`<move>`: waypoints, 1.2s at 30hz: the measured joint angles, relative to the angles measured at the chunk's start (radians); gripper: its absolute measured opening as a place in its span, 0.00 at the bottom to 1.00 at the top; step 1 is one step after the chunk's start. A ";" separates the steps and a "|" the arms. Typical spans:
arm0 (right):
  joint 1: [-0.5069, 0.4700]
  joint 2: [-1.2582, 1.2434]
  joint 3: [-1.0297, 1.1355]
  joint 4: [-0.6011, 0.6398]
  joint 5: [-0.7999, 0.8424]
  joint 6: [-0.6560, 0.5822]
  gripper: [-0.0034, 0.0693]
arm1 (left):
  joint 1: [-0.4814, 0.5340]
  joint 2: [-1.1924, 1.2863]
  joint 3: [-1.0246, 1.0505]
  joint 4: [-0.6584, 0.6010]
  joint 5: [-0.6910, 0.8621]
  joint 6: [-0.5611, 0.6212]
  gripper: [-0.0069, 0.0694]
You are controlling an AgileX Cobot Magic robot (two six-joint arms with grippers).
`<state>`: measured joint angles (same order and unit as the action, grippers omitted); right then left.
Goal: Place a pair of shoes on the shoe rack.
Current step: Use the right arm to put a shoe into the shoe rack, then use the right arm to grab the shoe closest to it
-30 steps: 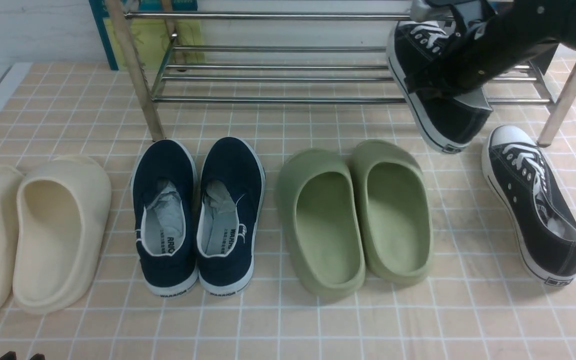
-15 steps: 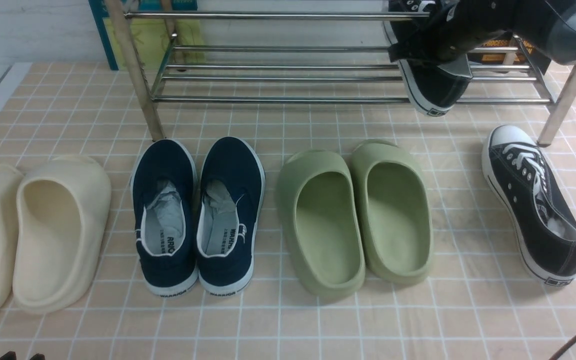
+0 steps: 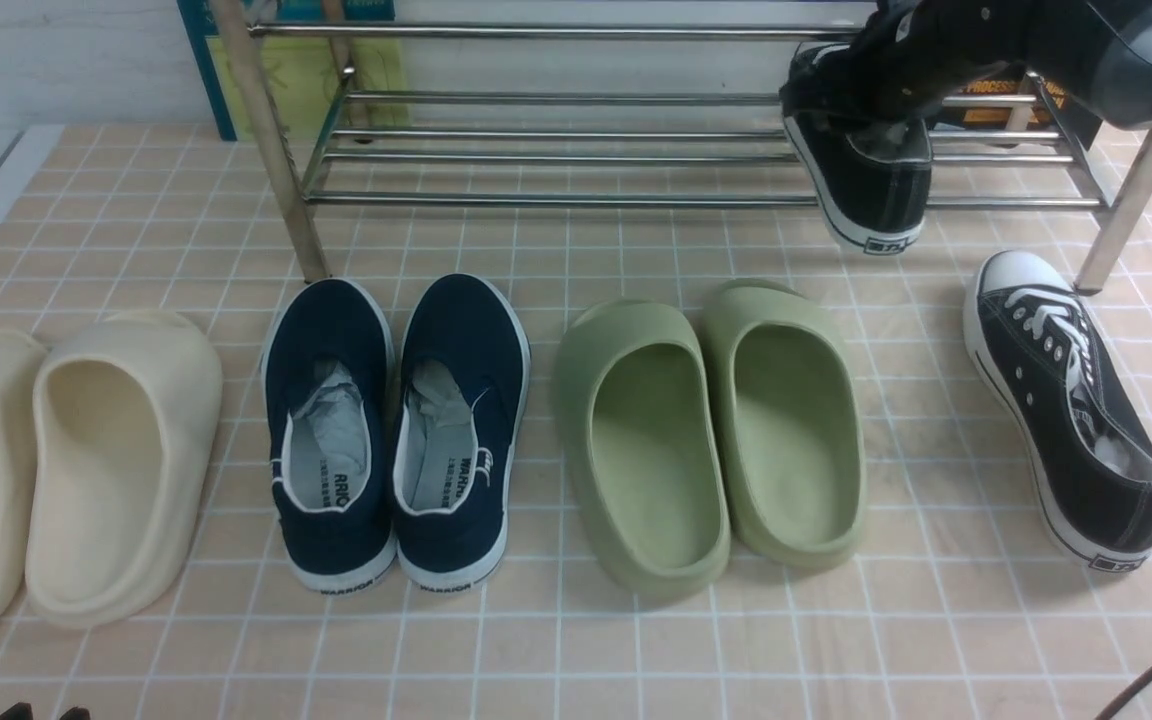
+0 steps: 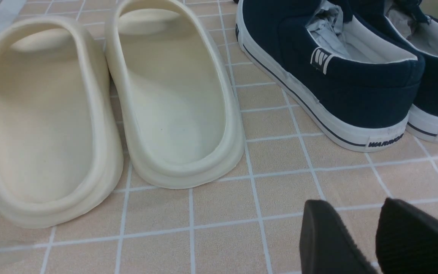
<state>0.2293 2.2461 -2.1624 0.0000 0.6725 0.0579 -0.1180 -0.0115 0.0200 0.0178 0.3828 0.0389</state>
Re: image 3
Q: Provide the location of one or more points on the black sneaker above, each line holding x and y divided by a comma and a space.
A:
1038, 351
872, 180

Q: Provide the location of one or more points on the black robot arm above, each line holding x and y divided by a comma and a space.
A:
912, 55

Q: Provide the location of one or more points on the silver metal shoe rack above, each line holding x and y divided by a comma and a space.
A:
243, 26

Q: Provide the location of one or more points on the green slipper left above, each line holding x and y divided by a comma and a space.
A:
630, 395

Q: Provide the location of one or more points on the green slipper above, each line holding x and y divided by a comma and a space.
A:
788, 423
630, 395

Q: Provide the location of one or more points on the navy canvas shoe right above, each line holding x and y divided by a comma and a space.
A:
463, 383

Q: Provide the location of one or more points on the navy canvas shoe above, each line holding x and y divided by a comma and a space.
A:
463, 383
325, 373

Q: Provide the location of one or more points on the green slipper right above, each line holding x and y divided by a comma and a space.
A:
788, 423

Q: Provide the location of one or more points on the navy canvas shoe left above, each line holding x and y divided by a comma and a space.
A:
325, 373

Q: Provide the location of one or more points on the blue and yellow book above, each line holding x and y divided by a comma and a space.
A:
300, 75

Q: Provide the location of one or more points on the checkered beige tablecloth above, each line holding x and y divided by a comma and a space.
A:
957, 605

